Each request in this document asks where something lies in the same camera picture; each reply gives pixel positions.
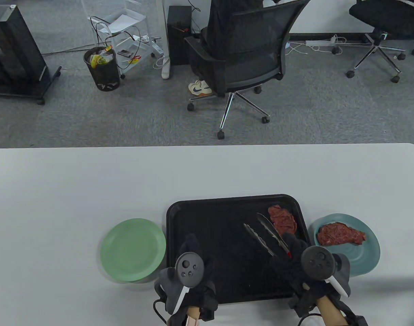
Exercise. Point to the raw red steak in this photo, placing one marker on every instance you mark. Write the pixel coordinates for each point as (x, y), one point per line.
(339, 234)
(283, 219)

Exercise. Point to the grey left hand controller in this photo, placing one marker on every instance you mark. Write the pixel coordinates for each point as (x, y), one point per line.
(190, 268)

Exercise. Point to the teal round plate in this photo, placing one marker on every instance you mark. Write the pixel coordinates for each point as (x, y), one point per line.
(359, 258)

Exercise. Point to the green round plate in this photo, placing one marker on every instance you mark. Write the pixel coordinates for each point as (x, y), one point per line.
(132, 249)

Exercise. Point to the person's right forearm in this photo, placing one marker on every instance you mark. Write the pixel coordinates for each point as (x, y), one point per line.
(330, 312)

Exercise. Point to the grey hand controller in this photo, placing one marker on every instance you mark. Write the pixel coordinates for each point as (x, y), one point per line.
(190, 268)
(317, 261)

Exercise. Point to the black office chair chrome base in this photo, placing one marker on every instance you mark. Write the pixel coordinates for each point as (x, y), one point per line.
(386, 17)

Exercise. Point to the grey right hand controller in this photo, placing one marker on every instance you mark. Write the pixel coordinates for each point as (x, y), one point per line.
(317, 261)

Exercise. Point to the white paper sheet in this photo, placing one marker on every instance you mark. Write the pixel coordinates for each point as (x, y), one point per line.
(123, 23)

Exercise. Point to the person's left hand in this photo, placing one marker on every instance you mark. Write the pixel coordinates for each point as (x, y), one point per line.
(208, 295)

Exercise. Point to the black plastic tray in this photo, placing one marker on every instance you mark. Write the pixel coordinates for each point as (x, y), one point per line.
(227, 220)

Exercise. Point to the long white power strip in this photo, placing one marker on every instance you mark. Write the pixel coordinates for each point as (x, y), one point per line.
(319, 42)

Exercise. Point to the black computer tower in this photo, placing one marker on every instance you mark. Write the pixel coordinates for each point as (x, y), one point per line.
(179, 34)

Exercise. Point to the black mesh waste bin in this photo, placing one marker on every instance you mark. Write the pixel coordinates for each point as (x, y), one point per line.
(103, 74)

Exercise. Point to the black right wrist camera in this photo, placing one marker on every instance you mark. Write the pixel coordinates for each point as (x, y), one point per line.
(300, 304)

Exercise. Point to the black cabinet on wheels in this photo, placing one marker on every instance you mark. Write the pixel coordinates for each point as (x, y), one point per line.
(13, 54)

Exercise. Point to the person's right hand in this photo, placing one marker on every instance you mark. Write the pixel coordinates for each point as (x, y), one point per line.
(291, 268)

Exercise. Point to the dark smartphone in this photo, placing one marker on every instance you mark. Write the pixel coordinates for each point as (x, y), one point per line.
(124, 53)

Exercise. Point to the white sneaker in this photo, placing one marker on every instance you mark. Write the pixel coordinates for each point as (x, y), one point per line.
(198, 88)

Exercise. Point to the black mesh office chair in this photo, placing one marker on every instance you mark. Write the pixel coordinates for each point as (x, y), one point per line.
(251, 51)

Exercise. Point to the person's left forearm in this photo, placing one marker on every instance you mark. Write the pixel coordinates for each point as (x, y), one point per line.
(192, 315)

